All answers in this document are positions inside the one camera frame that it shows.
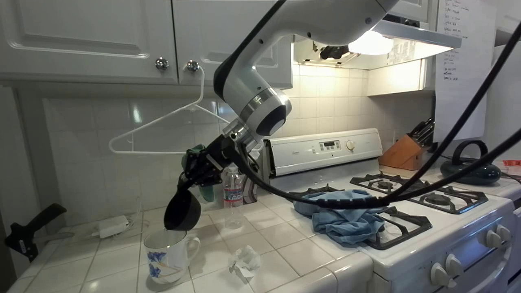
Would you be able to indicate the green cloth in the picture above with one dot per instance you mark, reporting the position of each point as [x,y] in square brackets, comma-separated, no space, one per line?
[207,193]

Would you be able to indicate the white plastic clothes hanger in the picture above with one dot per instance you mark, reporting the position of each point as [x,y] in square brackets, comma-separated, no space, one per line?
[163,122]

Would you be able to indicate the white gas stove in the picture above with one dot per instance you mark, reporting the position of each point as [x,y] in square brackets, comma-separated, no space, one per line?
[407,260]

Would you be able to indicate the white mug with blue flowers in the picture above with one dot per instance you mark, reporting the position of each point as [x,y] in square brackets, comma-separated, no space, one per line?
[167,256]

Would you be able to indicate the white power adapter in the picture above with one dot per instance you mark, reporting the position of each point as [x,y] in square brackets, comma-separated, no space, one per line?
[114,226]

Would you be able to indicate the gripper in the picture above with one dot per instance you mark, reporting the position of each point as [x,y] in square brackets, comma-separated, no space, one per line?
[220,156]

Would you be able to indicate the clear plastic water bottle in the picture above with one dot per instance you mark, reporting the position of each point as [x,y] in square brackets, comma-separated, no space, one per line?
[233,195]

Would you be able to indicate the silver cabinet knob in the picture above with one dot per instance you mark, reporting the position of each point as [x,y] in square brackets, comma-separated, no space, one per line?
[161,63]
[192,66]

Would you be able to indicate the red object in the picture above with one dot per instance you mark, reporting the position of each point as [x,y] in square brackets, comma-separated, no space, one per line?
[512,162]

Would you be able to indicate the black measuring cup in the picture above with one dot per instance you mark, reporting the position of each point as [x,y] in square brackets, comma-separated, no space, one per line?
[183,211]

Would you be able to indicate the white upper cabinet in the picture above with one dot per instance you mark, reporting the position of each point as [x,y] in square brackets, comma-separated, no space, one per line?
[101,40]

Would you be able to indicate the black burner grate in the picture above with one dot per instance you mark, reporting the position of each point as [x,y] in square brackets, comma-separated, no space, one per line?
[443,199]
[321,189]
[384,185]
[407,228]

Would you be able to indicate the blue cloth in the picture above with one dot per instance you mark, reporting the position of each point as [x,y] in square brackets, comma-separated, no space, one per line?
[346,228]

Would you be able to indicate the white cabinet door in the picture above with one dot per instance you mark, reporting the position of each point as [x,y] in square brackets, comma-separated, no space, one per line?
[81,36]
[203,28]

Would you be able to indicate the wooden knife block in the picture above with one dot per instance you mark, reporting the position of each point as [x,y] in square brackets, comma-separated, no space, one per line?
[403,152]

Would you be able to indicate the white handwritten paper sheet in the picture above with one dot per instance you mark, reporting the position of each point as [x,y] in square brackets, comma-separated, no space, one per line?
[460,81]

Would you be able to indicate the stove timer knob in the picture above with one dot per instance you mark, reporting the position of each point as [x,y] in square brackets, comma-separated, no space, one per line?
[350,145]

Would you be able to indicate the crumpled white paper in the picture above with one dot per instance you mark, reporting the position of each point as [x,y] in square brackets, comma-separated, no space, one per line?
[244,260]

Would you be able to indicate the dark green kettle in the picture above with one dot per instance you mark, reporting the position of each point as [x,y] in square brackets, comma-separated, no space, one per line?
[472,173]

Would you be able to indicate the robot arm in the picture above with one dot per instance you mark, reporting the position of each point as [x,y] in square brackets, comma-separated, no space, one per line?
[260,89]

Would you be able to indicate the white range hood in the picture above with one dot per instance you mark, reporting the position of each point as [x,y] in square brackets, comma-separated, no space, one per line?
[407,44]

